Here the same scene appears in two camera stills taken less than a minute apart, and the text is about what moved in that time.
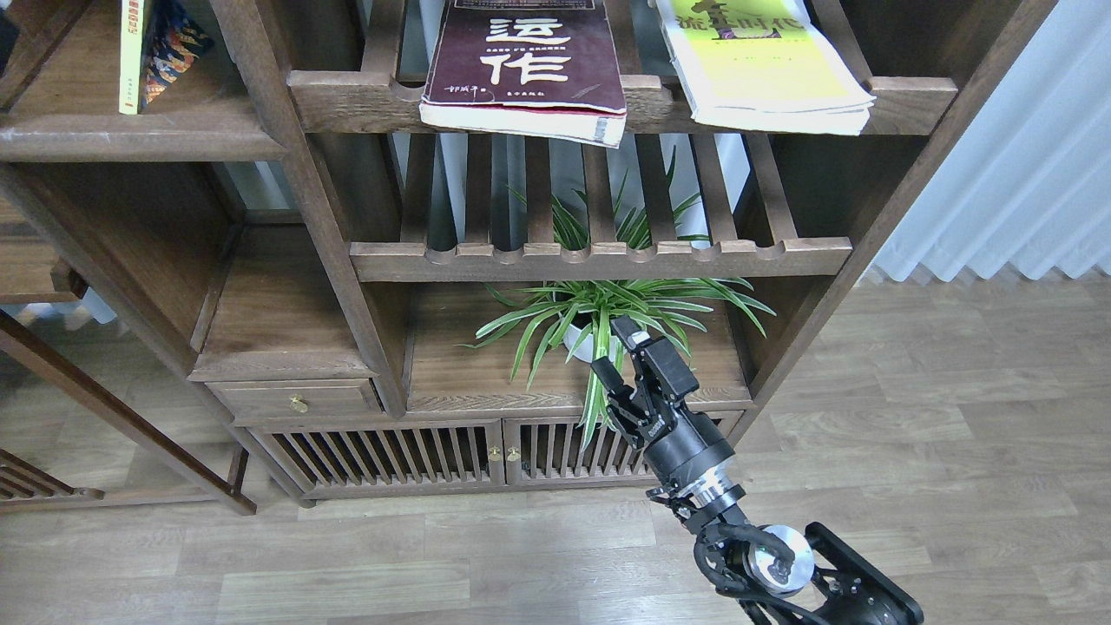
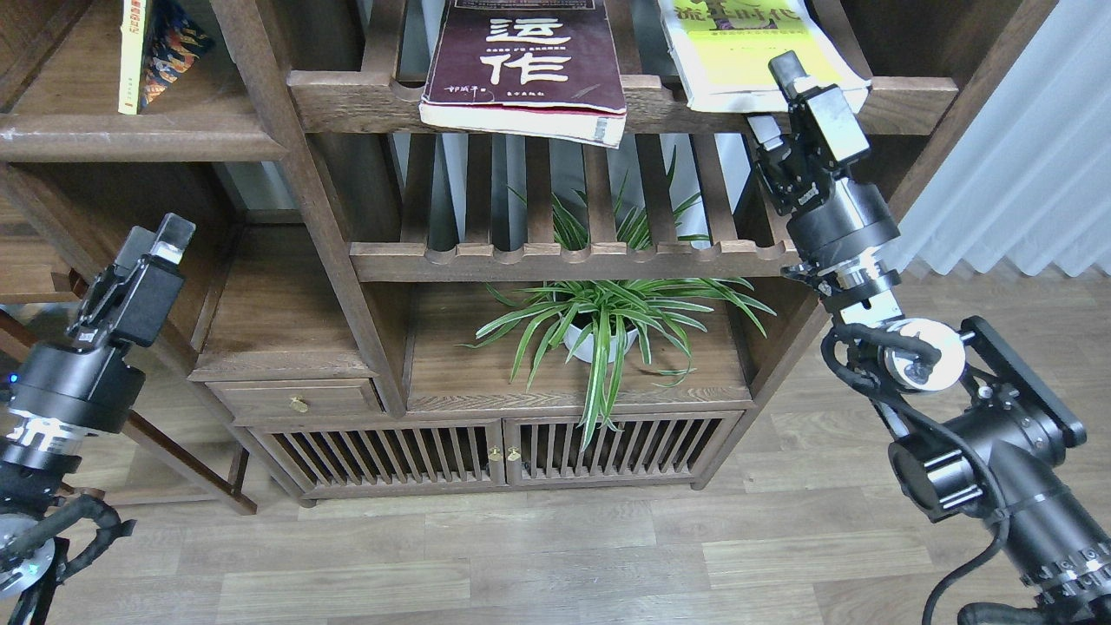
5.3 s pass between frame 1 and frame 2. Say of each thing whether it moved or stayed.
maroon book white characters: stayed
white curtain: stayed
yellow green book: stayed
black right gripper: moved
